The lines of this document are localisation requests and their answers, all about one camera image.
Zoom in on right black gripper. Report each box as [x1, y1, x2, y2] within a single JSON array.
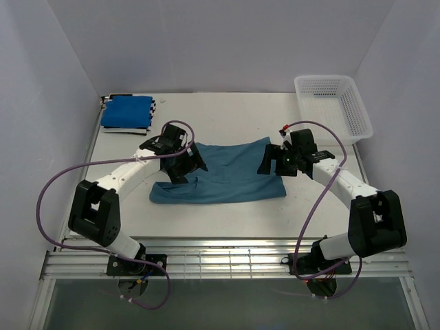
[[257, 144, 301, 177]]

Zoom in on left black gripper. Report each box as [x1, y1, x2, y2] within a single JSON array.
[[164, 140, 206, 184]]

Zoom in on teal tank top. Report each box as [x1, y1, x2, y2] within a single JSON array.
[[149, 137, 287, 205]]

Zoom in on blue tank top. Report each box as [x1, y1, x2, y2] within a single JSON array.
[[100, 95, 154, 131]]

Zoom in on black white striped tank top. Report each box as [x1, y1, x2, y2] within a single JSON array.
[[102, 98, 158, 136]]

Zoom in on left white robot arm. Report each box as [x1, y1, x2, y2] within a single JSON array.
[[68, 120, 208, 275]]

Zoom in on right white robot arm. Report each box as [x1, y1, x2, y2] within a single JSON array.
[[257, 127, 407, 274]]

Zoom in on white plastic basket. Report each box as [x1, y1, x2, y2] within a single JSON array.
[[294, 75, 373, 146]]

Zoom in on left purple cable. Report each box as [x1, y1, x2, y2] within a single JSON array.
[[36, 120, 197, 309]]

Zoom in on aluminium rail frame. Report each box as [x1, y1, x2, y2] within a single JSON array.
[[40, 236, 410, 281]]

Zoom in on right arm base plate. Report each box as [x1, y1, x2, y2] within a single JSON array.
[[280, 253, 352, 276]]

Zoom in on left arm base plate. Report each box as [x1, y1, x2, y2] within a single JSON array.
[[105, 254, 168, 277]]

